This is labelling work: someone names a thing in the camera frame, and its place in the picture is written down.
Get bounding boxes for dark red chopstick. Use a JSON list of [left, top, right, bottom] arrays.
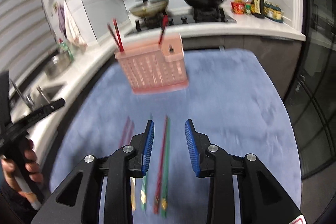
[[125, 121, 134, 145], [118, 117, 130, 147], [107, 23, 121, 51], [153, 115, 169, 215]]

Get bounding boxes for green chopstick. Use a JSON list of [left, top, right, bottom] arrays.
[[140, 172, 149, 211], [161, 117, 170, 218]]

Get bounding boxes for bright red twisted chopstick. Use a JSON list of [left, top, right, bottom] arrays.
[[113, 18, 124, 52]]

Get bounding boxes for left hand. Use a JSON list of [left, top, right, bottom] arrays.
[[1, 137, 44, 207]]

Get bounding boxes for chrome sink faucet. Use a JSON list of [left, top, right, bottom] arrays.
[[9, 79, 51, 111]]

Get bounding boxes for gold flower spoon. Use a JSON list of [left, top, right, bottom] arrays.
[[130, 177, 136, 211]]

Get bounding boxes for green dish soap bottle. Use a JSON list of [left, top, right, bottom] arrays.
[[58, 39, 74, 61]]

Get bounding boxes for blue plush table mat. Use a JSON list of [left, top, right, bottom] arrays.
[[50, 50, 301, 223]]

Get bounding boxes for purple hanging cloth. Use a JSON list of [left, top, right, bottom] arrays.
[[57, 5, 67, 38]]

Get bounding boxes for pink perforated utensil holder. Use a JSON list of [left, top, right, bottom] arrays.
[[114, 34, 189, 94]]

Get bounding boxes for green tray of jars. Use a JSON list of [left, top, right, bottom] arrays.
[[264, 2, 283, 23]]

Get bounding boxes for dark soy sauce bottle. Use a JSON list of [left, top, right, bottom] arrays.
[[253, 0, 265, 19]]

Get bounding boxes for small green lid jar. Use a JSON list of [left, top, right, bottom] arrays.
[[245, 2, 252, 15]]

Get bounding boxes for red instant noodle cup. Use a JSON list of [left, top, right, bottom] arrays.
[[231, 2, 245, 14]]

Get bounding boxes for black gas stove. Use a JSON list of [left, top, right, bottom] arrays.
[[132, 7, 236, 33]]

